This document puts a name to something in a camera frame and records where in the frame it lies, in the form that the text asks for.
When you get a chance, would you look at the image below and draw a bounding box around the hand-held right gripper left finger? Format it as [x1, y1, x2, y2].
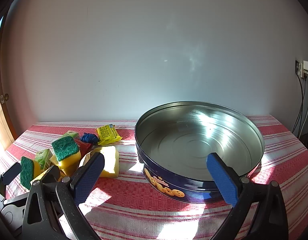
[22, 152, 106, 240]

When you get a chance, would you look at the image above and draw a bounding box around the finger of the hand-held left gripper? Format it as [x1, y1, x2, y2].
[0, 162, 21, 198]
[31, 166, 61, 188]

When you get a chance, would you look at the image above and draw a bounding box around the wall socket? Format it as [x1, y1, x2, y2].
[295, 59, 305, 78]

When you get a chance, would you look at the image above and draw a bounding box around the black cable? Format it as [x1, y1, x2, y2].
[292, 76, 305, 133]

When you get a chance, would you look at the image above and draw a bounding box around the large yellow sponge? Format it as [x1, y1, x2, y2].
[93, 145, 120, 178]

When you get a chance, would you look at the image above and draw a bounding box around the green and yellow scouring sponge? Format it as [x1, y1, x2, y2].
[20, 156, 45, 190]
[51, 135, 82, 176]

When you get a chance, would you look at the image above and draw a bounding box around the blue knotted cloth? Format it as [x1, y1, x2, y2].
[80, 133, 99, 144]

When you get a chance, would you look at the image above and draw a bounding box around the wooden door frame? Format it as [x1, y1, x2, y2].
[0, 15, 17, 151]

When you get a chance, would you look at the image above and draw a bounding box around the large yellow snack packet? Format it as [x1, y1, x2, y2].
[95, 124, 122, 146]

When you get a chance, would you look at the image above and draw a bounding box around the red snack packet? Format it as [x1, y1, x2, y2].
[74, 139, 93, 153]

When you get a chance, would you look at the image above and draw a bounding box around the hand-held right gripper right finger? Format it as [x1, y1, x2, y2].
[206, 152, 290, 240]

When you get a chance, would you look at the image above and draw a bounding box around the red striped tablecloth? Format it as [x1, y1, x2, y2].
[0, 115, 308, 240]

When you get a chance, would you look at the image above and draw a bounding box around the round blue cookie tin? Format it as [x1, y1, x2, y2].
[134, 101, 265, 204]

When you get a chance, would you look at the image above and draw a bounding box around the green tissue packet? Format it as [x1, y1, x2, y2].
[60, 130, 81, 142]
[35, 149, 54, 173]

